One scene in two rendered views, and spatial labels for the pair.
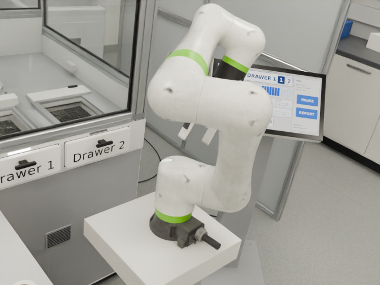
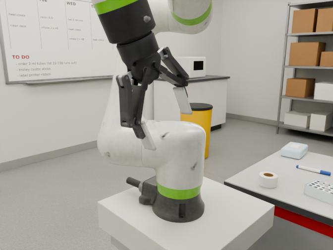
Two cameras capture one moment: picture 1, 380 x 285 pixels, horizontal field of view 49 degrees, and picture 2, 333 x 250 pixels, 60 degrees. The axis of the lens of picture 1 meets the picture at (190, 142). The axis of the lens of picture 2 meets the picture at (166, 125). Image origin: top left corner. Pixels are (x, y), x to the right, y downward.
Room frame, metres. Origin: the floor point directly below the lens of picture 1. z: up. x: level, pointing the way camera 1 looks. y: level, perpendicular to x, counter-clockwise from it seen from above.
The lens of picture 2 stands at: (1.82, -0.01, 1.26)
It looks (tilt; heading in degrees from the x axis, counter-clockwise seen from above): 14 degrees down; 181
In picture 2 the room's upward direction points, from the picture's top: straight up
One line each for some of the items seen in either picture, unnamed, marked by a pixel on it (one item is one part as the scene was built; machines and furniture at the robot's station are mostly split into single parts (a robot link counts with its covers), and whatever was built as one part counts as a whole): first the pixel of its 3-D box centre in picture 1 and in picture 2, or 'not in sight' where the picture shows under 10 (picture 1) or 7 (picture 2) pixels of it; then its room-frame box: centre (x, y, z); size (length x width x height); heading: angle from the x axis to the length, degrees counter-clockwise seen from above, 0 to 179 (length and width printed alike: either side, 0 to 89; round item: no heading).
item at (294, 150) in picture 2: not in sight; (294, 150); (0.40, 0.63, 0.78); 0.15 x 0.10 x 0.04; 142
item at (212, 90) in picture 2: not in sight; (191, 94); (-2.94, 0.33, 0.61); 1.15 x 0.72 x 1.22; 136
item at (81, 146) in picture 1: (99, 146); not in sight; (1.43, 0.36, 0.87); 0.29 x 0.02 x 0.11; 137
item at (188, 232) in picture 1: (185, 227); (163, 191); (1.04, -0.03, 0.87); 0.26 x 0.15 x 0.06; 53
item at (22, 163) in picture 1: (24, 163); not in sight; (1.18, 0.55, 0.91); 0.07 x 0.04 x 0.01; 137
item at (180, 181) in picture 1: (180, 188); (175, 156); (1.08, 0.00, 0.99); 0.16 x 0.13 x 0.19; 82
